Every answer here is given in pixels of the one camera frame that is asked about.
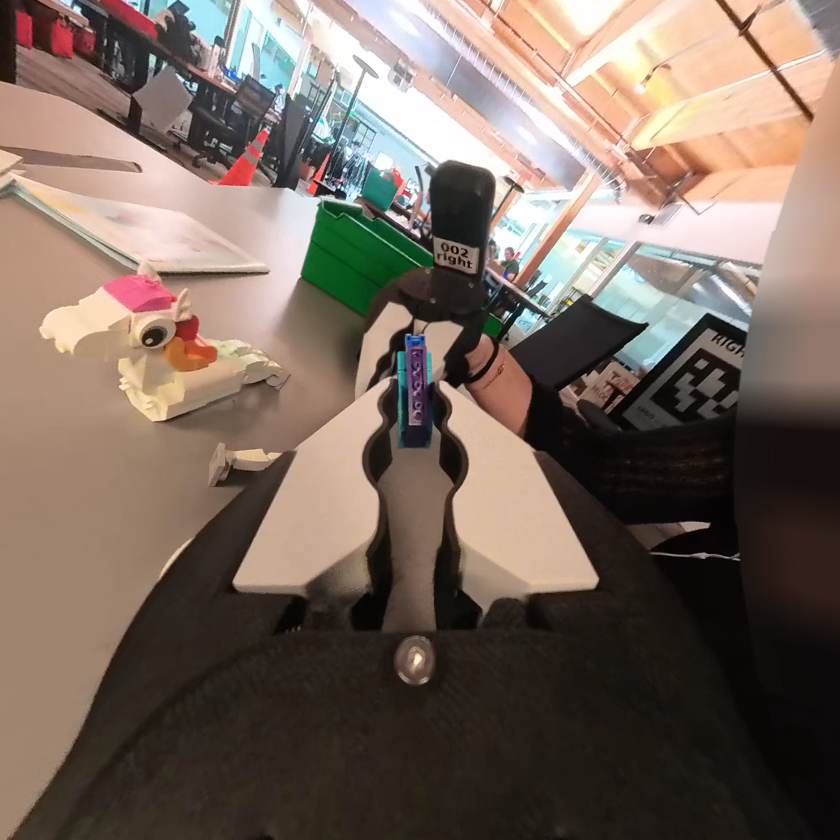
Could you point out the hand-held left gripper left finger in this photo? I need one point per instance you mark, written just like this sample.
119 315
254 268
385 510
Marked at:
308 512

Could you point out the white panel stand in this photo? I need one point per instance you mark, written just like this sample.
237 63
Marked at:
161 98

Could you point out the white lego unicorn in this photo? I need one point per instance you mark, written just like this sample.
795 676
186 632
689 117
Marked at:
157 387

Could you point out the teal and blue lego assembly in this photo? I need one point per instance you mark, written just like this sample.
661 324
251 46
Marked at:
416 341

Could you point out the black mesh chair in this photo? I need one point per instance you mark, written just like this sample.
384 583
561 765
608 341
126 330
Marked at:
577 348

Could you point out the small orange traffic cone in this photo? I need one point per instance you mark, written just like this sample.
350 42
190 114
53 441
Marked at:
319 177

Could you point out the lego instruction booklet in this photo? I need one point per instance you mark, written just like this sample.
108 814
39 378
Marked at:
164 236

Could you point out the row of red bags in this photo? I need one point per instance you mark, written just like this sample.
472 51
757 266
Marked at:
56 36

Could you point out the black floor lamp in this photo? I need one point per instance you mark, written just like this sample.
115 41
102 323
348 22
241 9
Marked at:
365 65

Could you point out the black and white tag board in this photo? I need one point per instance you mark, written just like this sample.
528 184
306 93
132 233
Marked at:
689 380

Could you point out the black office chair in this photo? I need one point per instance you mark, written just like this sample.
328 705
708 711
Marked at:
229 111

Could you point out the stacked pale instruction booklets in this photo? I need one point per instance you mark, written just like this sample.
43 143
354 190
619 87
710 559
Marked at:
6 170

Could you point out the green tote bag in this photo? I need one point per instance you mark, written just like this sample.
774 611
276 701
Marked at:
382 190

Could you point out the green plastic bin stack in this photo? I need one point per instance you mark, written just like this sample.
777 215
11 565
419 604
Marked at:
348 262

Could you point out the person's right forearm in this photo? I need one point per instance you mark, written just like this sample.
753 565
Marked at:
623 453

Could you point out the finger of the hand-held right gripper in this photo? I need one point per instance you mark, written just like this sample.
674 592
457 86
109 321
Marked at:
380 348
446 331

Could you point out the small white lego leg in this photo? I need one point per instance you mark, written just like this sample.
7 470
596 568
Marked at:
243 459

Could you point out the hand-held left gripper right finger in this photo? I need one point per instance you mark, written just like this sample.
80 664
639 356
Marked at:
518 518

